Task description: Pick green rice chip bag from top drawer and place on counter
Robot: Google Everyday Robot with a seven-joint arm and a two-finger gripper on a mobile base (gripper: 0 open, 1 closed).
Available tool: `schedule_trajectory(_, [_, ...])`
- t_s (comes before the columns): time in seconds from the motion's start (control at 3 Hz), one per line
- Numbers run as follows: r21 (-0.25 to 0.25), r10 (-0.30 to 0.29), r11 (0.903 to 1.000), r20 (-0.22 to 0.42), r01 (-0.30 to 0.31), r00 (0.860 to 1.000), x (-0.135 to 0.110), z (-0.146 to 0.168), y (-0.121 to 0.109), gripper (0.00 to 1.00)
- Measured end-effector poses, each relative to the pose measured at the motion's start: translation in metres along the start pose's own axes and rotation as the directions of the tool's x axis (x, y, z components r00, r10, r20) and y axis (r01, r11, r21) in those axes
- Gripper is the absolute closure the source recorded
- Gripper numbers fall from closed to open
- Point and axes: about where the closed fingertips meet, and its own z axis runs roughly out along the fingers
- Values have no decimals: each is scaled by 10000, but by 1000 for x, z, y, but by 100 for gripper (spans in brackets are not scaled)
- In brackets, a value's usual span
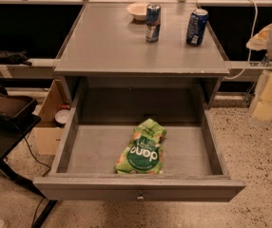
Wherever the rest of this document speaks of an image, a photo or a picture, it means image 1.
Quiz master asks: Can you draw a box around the green rice chip bag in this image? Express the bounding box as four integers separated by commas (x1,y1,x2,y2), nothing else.
115,119,166,175

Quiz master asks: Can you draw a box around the white bowl on counter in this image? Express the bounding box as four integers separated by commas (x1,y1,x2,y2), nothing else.
126,2,147,22

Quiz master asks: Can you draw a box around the grey cabinet counter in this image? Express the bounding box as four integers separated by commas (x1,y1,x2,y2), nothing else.
53,1,231,109

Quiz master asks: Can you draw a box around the grey open top drawer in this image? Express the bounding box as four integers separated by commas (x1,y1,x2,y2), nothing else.
34,80,245,202

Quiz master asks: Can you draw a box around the silver drawer knob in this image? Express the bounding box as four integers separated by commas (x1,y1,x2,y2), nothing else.
136,191,145,201

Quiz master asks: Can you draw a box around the blue pepsi can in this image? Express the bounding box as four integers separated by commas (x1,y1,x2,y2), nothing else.
186,9,208,47

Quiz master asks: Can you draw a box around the red bull can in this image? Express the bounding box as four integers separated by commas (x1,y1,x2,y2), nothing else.
146,3,161,43

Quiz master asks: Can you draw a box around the small white bowl in box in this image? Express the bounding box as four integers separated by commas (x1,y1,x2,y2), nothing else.
54,109,69,124

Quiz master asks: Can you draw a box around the cardboard box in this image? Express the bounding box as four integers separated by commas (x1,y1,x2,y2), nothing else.
33,80,70,156

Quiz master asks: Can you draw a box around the black table with tray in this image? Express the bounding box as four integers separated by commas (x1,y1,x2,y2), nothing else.
0,60,58,228

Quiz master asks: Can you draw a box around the grey shelf rail right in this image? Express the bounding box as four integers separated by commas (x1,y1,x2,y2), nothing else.
224,61,272,82

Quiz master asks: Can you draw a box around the grey shelf rail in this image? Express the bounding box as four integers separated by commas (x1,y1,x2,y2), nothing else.
224,61,272,82
0,58,57,79

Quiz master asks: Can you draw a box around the white cable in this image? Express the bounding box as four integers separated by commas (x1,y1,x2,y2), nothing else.
223,0,259,81

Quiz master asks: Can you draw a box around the grey shelf rail left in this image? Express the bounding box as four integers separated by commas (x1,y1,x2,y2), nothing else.
0,58,57,79

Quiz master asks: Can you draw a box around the black floor cable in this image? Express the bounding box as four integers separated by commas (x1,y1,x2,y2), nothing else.
22,136,52,228

